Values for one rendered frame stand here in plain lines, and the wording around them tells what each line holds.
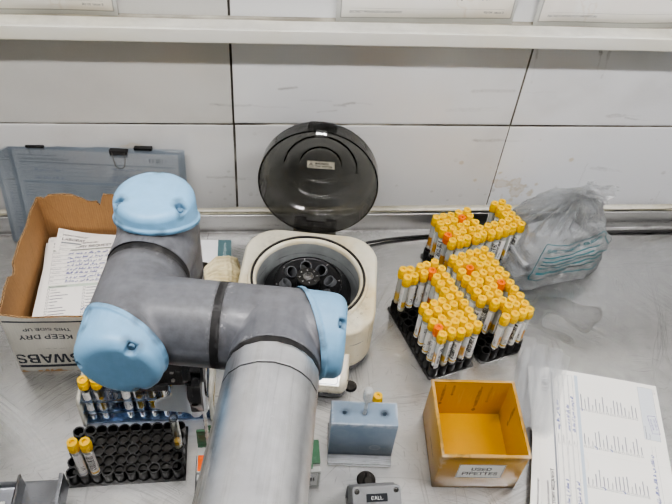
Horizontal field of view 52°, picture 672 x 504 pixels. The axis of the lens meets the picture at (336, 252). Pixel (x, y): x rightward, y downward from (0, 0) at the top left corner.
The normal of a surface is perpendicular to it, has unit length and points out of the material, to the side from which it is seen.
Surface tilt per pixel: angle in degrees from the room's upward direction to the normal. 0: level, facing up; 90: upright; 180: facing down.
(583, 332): 0
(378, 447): 90
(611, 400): 0
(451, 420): 0
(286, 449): 34
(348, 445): 90
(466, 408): 90
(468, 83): 90
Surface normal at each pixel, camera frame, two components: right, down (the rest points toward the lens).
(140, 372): -0.07, 0.71
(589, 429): 0.07, -0.70
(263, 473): 0.33, -0.76
